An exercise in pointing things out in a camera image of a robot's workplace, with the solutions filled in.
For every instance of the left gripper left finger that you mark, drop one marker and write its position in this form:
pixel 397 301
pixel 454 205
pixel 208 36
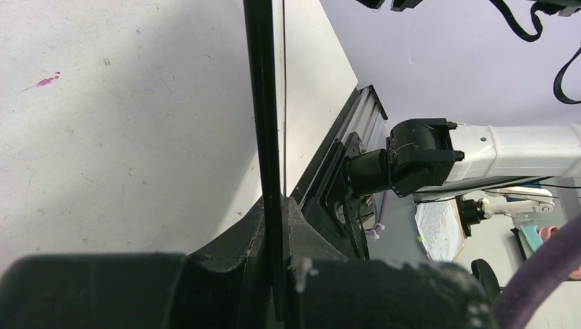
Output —
pixel 224 284

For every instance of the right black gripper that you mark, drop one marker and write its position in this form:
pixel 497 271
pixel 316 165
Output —
pixel 394 5

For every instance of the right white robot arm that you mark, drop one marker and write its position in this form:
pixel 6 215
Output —
pixel 434 155

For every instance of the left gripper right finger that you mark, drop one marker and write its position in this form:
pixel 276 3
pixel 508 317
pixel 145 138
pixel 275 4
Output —
pixel 325 289

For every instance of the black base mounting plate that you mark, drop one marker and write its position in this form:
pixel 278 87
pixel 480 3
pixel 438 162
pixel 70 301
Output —
pixel 333 209

